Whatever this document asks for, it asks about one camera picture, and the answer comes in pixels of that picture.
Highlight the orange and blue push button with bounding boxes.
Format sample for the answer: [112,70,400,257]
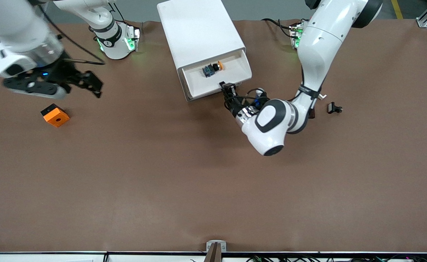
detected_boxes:
[203,61,224,78]

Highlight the orange block with black side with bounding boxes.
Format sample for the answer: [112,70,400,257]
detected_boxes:
[40,103,70,128]

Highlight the grey connector box green light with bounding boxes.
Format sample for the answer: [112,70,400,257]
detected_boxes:
[289,21,305,49]
[124,25,141,52]

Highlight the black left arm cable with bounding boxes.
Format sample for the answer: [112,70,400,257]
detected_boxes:
[231,88,269,110]

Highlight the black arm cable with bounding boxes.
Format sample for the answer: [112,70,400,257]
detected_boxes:
[35,3,106,66]
[231,88,269,110]

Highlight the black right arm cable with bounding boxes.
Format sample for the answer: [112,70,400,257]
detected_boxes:
[35,3,106,66]

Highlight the black base cable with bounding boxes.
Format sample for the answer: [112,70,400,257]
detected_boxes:
[261,17,295,37]
[106,3,126,24]

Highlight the grey metal bracket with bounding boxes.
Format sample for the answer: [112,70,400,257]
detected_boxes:
[206,240,227,252]

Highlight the black cable tangle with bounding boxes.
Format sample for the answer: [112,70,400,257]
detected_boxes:
[246,255,427,262]

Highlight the white table edge rail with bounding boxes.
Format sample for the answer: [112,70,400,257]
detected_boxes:
[0,251,427,262]

